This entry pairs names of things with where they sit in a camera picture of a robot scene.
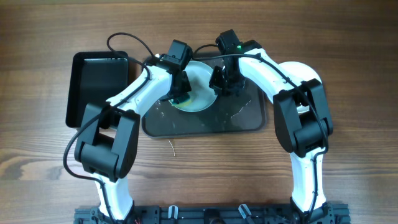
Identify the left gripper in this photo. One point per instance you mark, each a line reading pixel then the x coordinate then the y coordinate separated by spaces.
pixel 183 86

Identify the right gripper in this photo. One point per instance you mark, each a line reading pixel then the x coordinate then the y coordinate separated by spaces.
pixel 214 82

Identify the blue and yellow sponge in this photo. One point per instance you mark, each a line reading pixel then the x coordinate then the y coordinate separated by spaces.
pixel 181 100

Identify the light blue plate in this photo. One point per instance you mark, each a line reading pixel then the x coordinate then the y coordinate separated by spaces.
pixel 202 95

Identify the white plate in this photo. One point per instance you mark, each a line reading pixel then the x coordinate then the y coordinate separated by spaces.
pixel 297 72

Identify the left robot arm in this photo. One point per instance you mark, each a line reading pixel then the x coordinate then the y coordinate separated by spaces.
pixel 106 144

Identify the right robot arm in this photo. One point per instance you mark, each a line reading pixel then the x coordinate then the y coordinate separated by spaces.
pixel 302 118

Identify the dark grey serving tray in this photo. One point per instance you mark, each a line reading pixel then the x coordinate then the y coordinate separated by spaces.
pixel 228 114

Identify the black water tray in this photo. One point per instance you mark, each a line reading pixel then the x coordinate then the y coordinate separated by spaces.
pixel 95 77

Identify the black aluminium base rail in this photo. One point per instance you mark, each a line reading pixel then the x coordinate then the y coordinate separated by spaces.
pixel 279 213

